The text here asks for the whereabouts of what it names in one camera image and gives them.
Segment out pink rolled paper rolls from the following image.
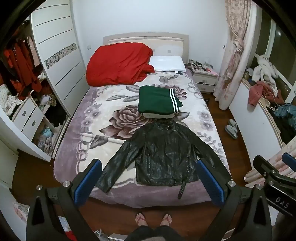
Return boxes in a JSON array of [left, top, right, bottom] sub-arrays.
[[243, 148, 296, 188]]

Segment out pink floral curtain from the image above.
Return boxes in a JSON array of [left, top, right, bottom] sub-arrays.
[[213, 0, 251, 110]]

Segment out beige folded garment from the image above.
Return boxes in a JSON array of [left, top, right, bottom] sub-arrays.
[[142, 112, 177, 120]]

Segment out beige bed headboard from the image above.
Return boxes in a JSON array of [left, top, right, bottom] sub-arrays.
[[102, 32, 189, 64]]

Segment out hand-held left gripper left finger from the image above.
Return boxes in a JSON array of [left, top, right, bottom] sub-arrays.
[[26, 159, 103, 241]]

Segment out white plush toy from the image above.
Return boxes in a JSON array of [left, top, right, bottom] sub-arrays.
[[251, 54, 280, 82]]

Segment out blue garment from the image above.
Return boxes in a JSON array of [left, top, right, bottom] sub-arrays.
[[273, 103, 296, 123]]

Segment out white drawer unit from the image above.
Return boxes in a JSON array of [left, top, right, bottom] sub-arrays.
[[11, 96, 44, 141]]

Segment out pastel clothes pile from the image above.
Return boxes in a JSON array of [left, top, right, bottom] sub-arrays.
[[37, 126, 55, 153]]

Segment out red quilt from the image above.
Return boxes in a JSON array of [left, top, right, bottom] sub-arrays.
[[86, 42, 155, 87]]

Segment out green striped folded garment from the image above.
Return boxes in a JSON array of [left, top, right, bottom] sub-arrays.
[[138, 85, 184, 115]]

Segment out person's foot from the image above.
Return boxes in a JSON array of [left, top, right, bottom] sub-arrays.
[[135, 213, 147, 226], [161, 213, 173, 226]]

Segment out white wardrobe sliding door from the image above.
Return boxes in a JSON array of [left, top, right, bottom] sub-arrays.
[[30, 0, 89, 116]]

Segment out white windowsill cabinet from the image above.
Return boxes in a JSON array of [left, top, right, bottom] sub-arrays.
[[228, 80, 285, 149]]

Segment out white nightstand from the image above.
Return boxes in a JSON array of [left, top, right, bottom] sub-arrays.
[[191, 68, 219, 94]]

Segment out white pillow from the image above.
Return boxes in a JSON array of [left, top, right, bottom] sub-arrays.
[[148, 55, 187, 73]]

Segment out person's right foot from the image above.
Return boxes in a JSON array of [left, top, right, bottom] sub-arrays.
[[161, 213, 173, 226]]

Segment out nightstand clutter pile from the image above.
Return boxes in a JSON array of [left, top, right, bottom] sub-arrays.
[[188, 59, 214, 72]]

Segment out white charging cable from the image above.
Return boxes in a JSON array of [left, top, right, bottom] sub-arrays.
[[265, 91, 281, 109]]

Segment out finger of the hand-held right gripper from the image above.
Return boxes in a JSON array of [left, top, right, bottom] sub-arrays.
[[282, 152, 296, 179], [253, 156, 280, 183]]

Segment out person's legs in dark pants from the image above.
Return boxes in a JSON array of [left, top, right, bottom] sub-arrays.
[[126, 225, 185, 241]]

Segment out red garment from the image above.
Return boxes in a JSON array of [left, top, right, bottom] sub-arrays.
[[248, 81, 286, 107]]

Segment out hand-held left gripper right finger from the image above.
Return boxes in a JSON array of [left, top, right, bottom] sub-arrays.
[[196, 158, 272, 241]]

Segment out black leather jacket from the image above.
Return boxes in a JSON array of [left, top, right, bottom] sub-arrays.
[[95, 119, 232, 200]]

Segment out person's left foot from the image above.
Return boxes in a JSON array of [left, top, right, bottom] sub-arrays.
[[135, 213, 147, 226]]

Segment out floral folded cloth pile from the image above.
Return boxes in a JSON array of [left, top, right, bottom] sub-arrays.
[[0, 85, 22, 116]]

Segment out red hanging clothes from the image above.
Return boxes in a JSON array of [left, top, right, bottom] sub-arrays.
[[3, 36, 43, 98]]

